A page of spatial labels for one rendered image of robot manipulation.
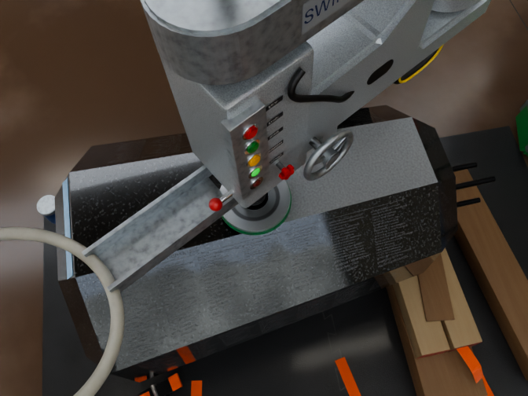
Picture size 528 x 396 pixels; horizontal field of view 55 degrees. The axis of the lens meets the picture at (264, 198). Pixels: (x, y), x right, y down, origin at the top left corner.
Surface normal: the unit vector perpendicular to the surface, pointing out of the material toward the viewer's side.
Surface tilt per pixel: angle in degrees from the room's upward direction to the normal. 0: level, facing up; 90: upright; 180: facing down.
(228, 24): 0
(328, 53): 4
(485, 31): 0
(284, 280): 45
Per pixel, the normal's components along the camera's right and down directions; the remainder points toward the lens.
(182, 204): -0.02, -0.43
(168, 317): 0.15, 0.33
